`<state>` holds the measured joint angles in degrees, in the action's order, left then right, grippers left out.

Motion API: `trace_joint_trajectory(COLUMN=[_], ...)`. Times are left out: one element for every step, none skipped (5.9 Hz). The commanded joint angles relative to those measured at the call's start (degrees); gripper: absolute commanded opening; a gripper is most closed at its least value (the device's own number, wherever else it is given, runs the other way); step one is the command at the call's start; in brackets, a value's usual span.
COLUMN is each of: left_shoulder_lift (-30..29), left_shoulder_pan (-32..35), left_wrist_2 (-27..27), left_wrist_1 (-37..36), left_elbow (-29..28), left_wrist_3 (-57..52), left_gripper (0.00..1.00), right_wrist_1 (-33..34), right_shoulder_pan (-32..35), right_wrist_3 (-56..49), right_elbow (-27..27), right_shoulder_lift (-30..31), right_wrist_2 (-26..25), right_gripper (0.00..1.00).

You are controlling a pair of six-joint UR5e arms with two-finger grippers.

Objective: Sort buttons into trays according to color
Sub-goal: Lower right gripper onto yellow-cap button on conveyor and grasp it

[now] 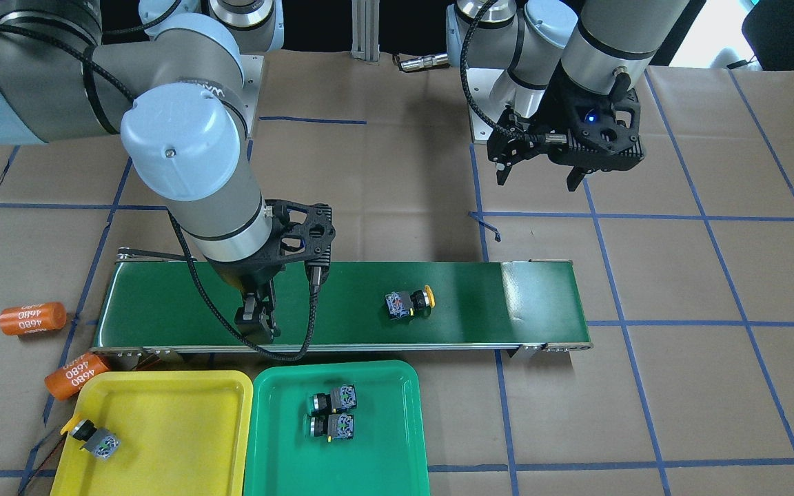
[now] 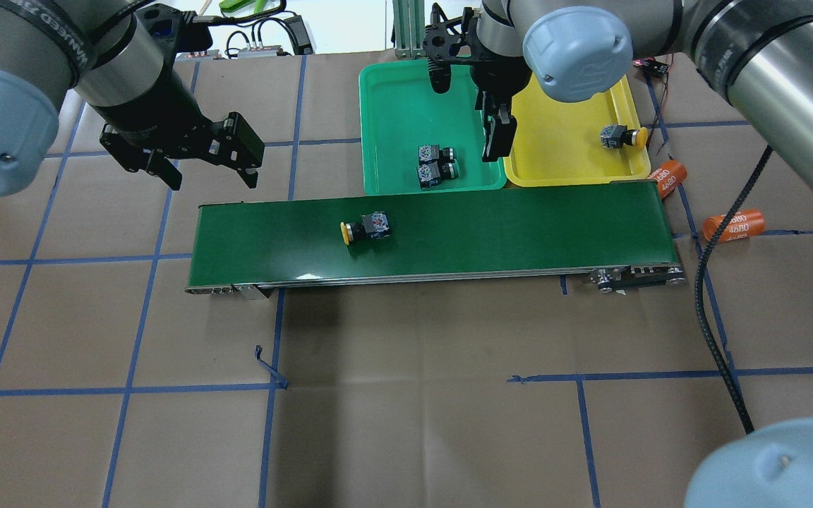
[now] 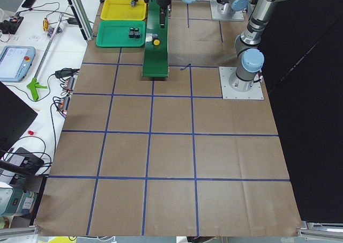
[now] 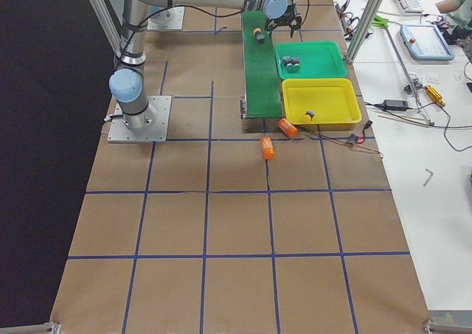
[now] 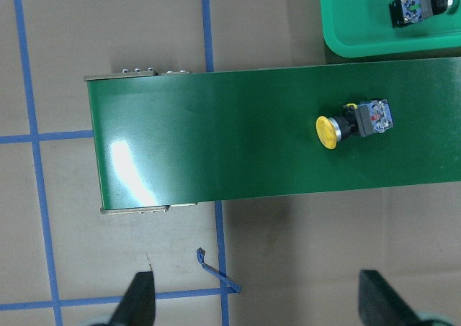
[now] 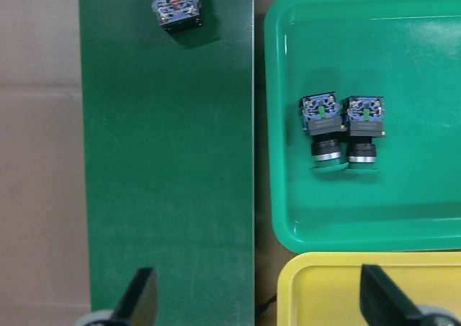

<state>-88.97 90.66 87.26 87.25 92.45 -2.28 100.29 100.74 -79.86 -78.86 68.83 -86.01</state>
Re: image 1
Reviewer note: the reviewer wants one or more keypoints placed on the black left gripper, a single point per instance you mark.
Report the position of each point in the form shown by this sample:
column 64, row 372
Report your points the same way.
column 557, row 103

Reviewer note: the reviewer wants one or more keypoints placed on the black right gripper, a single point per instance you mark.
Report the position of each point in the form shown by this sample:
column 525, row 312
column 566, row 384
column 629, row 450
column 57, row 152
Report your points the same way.
column 244, row 277

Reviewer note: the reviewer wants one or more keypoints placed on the green mushroom push button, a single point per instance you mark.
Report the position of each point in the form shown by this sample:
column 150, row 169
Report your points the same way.
column 334, row 426
column 340, row 399

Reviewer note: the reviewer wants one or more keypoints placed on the yellow mushroom push button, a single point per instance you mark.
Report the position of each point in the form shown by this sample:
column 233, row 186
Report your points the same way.
column 96, row 440
column 403, row 304

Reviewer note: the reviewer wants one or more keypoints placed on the orange cylinder with white numbers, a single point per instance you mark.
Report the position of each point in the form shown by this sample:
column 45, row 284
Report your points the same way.
column 34, row 318

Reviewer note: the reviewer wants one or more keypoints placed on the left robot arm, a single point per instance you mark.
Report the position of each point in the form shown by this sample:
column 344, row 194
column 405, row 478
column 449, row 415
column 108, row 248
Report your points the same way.
column 550, row 80

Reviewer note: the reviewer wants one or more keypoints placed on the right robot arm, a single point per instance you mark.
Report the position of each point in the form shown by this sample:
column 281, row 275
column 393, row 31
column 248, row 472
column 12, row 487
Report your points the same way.
column 176, row 101

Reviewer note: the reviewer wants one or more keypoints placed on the green conveyor belt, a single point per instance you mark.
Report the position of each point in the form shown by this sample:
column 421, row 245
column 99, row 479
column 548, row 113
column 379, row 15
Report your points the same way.
column 152, row 305

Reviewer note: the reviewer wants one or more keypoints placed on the yellow plastic tray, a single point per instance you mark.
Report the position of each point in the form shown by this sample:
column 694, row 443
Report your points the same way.
column 180, row 433

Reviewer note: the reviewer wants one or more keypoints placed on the green plastic tray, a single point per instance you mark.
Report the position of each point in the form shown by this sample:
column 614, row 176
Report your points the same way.
column 387, row 455

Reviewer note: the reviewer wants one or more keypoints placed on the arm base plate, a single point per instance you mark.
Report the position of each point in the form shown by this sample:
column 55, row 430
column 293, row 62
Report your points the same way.
column 253, row 66
column 492, row 90

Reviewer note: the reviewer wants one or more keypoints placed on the aluminium frame post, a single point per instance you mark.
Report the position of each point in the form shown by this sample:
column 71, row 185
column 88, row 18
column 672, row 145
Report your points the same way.
column 365, row 31

